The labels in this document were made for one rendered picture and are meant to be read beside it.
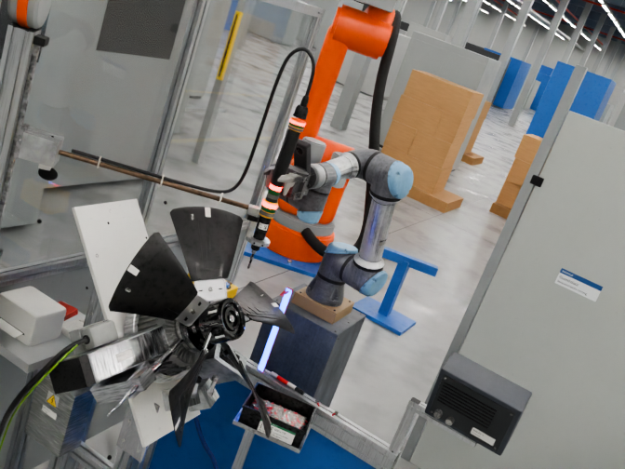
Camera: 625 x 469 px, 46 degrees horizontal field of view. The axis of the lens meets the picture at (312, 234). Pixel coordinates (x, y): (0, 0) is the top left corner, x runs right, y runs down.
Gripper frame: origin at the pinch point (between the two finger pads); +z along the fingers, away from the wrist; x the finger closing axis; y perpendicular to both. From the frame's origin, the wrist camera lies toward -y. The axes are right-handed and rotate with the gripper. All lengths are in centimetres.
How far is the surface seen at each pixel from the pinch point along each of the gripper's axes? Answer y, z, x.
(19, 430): 116, 13, 56
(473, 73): 0, -1027, 269
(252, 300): 45.3, -17.8, 3.4
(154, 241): 21.5, 28.2, 11.3
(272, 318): 47, -17, -5
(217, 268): 32.6, 1.1, 7.7
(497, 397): 41, -34, -74
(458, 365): 40, -38, -59
